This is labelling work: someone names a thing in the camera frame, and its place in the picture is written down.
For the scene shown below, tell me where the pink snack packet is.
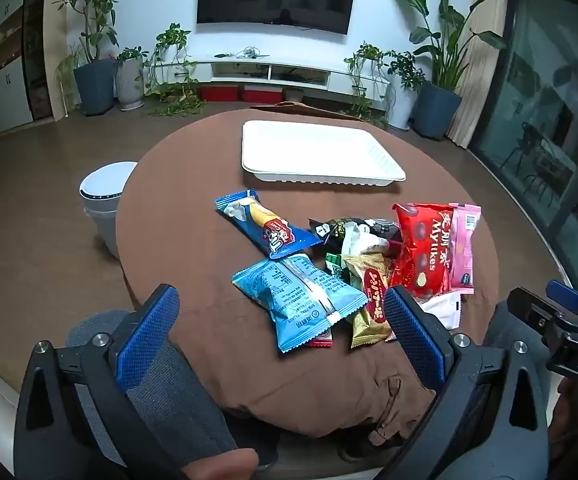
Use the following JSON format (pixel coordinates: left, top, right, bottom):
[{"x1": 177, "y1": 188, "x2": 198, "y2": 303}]
[{"x1": 448, "y1": 203, "x2": 482, "y2": 294}]

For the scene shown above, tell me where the gold snack packet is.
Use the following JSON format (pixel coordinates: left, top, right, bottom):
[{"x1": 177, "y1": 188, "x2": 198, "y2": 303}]
[{"x1": 341, "y1": 254, "x2": 396, "y2": 350}]

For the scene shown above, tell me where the tangle of cables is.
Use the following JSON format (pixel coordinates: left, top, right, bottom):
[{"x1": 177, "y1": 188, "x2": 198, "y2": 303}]
[{"x1": 213, "y1": 46, "x2": 271, "y2": 60}]

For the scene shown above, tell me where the round brown covered table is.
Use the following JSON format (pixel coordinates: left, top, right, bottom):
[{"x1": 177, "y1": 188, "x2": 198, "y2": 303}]
[{"x1": 115, "y1": 104, "x2": 501, "y2": 443}]

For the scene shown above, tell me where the white round bin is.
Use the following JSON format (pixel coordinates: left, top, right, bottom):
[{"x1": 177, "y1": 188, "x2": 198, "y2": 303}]
[{"x1": 79, "y1": 161, "x2": 139, "y2": 261}]

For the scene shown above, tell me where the red storage box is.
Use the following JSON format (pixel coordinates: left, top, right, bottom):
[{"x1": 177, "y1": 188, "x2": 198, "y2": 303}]
[
  {"x1": 242, "y1": 85, "x2": 284, "y2": 104},
  {"x1": 200, "y1": 85, "x2": 243, "y2": 103}
]

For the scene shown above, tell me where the red chocolate snack packet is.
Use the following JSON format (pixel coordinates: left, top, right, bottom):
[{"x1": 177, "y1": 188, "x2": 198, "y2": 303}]
[{"x1": 390, "y1": 203, "x2": 456, "y2": 307}]

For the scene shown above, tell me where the blue cartoon snack packet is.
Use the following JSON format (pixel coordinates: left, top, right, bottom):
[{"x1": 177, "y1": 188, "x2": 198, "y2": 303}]
[{"x1": 214, "y1": 189, "x2": 323, "y2": 260}]

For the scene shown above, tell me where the plain white snack packet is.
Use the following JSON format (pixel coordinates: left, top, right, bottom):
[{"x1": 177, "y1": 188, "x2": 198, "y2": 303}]
[{"x1": 416, "y1": 293, "x2": 463, "y2": 331}]

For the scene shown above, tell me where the potted tree in blue pot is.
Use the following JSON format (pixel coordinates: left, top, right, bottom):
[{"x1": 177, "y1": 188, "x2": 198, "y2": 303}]
[{"x1": 53, "y1": 0, "x2": 126, "y2": 117}]

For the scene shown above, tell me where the person's left leg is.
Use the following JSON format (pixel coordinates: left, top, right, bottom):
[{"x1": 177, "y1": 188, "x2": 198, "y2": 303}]
[{"x1": 65, "y1": 309, "x2": 281, "y2": 480}]

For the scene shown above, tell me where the wooden chair back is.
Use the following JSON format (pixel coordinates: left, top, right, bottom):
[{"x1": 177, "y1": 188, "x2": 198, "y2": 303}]
[{"x1": 248, "y1": 101, "x2": 311, "y2": 111}]

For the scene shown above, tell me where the light blue snack packet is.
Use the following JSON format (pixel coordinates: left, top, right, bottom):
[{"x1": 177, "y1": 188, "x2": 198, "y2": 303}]
[{"x1": 232, "y1": 253, "x2": 368, "y2": 354}]

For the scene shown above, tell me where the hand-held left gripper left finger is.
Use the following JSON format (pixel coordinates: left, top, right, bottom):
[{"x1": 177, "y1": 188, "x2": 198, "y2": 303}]
[{"x1": 14, "y1": 284, "x2": 190, "y2": 480}]

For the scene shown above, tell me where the plant in white ribbed pot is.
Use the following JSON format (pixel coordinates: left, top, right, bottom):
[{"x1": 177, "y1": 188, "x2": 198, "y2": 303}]
[{"x1": 115, "y1": 47, "x2": 150, "y2": 111}]

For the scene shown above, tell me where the broad-leaf plant in blue pot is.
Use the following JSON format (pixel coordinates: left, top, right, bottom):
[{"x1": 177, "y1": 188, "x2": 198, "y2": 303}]
[{"x1": 390, "y1": 0, "x2": 508, "y2": 141}]

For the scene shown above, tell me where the glass sliding door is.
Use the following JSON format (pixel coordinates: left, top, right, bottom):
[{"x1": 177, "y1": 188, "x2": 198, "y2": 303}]
[{"x1": 469, "y1": 0, "x2": 578, "y2": 283}]

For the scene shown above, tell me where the beige curtain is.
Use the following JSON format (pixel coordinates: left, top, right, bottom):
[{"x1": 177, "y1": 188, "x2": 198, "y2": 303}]
[{"x1": 448, "y1": 0, "x2": 509, "y2": 150}]

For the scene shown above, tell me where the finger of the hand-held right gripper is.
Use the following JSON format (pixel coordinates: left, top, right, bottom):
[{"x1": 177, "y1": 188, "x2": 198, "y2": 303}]
[
  {"x1": 546, "y1": 280, "x2": 578, "y2": 322},
  {"x1": 507, "y1": 286, "x2": 566, "y2": 347}
]

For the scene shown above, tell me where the leafy plant in white pot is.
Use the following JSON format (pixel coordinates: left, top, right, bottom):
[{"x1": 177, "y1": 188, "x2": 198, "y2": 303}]
[{"x1": 384, "y1": 50, "x2": 427, "y2": 131}]

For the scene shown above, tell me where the white plastic tray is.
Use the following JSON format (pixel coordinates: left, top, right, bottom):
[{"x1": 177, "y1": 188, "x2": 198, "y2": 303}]
[{"x1": 241, "y1": 120, "x2": 406, "y2": 184}]

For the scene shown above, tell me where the black snack packet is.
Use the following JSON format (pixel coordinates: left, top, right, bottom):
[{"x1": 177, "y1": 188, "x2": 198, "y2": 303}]
[{"x1": 309, "y1": 216, "x2": 403, "y2": 252}]

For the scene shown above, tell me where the green snack packet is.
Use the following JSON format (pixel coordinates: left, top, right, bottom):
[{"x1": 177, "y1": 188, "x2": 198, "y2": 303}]
[{"x1": 324, "y1": 252, "x2": 346, "y2": 279}]

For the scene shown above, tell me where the white red-tipped snack packet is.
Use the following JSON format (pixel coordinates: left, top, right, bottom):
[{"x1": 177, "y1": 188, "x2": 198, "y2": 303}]
[{"x1": 341, "y1": 222, "x2": 391, "y2": 257}]

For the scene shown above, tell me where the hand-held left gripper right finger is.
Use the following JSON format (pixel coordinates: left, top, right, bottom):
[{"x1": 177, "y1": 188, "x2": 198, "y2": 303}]
[{"x1": 379, "y1": 286, "x2": 552, "y2": 480}]

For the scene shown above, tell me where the white television console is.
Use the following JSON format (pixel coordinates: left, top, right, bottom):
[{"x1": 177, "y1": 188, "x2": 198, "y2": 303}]
[{"x1": 161, "y1": 58, "x2": 391, "y2": 104}]

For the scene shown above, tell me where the trailing pothos plant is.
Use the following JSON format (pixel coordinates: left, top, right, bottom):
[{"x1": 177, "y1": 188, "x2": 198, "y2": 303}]
[{"x1": 144, "y1": 22, "x2": 208, "y2": 118}]

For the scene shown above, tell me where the trailing vine plant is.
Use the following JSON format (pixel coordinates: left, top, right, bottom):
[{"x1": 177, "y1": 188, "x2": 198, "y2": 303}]
[{"x1": 343, "y1": 41, "x2": 389, "y2": 127}]

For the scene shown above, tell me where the dark glass display cabinet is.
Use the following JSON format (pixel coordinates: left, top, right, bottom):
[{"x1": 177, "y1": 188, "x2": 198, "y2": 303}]
[{"x1": 22, "y1": 0, "x2": 54, "y2": 122}]

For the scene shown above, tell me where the person's left hand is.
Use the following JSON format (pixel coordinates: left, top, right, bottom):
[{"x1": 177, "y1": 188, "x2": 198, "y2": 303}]
[{"x1": 183, "y1": 447, "x2": 260, "y2": 480}]

